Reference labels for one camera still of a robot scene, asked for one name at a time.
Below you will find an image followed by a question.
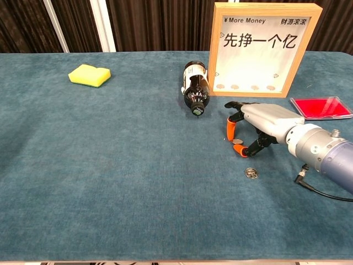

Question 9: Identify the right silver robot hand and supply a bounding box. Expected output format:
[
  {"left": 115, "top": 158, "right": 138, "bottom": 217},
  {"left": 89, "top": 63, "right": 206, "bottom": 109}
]
[{"left": 224, "top": 100, "right": 306, "bottom": 158}]

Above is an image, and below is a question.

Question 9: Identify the teal tablecloth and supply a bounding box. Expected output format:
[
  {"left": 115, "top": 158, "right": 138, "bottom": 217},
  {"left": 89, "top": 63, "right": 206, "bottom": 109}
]
[{"left": 0, "top": 51, "right": 353, "bottom": 262}]

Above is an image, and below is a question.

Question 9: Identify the wide white partition post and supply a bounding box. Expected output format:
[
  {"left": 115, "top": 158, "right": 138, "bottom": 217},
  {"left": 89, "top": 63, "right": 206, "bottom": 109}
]
[{"left": 89, "top": 0, "right": 117, "bottom": 52}]

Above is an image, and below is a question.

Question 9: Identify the wooden framed money box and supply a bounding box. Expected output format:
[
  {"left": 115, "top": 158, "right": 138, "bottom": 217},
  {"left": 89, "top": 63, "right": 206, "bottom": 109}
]
[{"left": 208, "top": 2, "right": 323, "bottom": 99}]

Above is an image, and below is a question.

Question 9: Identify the dark glass bottle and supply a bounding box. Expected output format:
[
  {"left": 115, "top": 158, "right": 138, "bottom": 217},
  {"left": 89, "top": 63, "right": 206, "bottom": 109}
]
[{"left": 180, "top": 61, "right": 211, "bottom": 116}]

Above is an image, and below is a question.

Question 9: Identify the yellow sponge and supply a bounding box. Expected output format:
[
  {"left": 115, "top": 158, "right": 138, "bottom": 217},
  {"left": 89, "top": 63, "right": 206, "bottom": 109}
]
[{"left": 68, "top": 63, "right": 111, "bottom": 88}]

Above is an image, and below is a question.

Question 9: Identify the dark pleated curtain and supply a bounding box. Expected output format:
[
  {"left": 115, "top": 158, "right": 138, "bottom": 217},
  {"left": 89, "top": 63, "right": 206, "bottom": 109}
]
[{"left": 0, "top": 0, "right": 353, "bottom": 55}]

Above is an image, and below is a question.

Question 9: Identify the red ink pad case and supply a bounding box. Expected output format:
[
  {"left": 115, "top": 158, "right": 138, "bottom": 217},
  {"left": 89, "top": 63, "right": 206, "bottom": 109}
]
[{"left": 290, "top": 96, "right": 353, "bottom": 121}]

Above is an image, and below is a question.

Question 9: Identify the thin grey partition post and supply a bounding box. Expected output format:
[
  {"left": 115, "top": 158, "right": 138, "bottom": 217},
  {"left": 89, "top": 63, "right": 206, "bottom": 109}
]
[{"left": 42, "top": 0, "right": 70, "bottom": 53}]

